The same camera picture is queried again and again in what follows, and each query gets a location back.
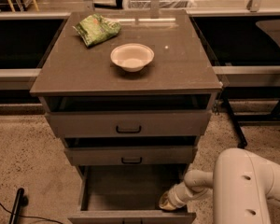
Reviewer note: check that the white bowl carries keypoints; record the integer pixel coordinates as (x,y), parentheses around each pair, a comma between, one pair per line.
(132,57)

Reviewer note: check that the grey middle drawer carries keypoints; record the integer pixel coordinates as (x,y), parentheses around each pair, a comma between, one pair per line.
(131,150)

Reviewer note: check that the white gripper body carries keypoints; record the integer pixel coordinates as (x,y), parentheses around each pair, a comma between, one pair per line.
(174,199)

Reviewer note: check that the wire mesh basket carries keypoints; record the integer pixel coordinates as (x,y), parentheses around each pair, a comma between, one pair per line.
(163,4)

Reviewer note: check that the grey drawer cabinet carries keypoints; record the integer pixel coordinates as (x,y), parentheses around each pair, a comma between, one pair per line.
(180,65)

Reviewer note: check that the black table leg with caster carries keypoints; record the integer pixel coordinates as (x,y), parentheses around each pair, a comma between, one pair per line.
(242,141)

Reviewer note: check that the grey bottom drawer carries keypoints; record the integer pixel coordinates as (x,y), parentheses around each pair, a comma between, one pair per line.
(128,194)

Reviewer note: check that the black stand leg left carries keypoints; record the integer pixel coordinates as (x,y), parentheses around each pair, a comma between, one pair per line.
(20,201)

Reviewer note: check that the grey top drawer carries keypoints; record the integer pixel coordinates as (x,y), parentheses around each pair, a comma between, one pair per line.
(128,115)

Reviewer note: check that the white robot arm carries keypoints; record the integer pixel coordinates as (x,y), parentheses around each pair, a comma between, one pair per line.
(246,53)

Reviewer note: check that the grey drawer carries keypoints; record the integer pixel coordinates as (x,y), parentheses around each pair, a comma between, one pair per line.
(128,194)
(131,150)
(128,115)

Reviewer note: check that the green chip bag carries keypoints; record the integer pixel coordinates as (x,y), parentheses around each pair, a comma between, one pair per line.
(96,29)

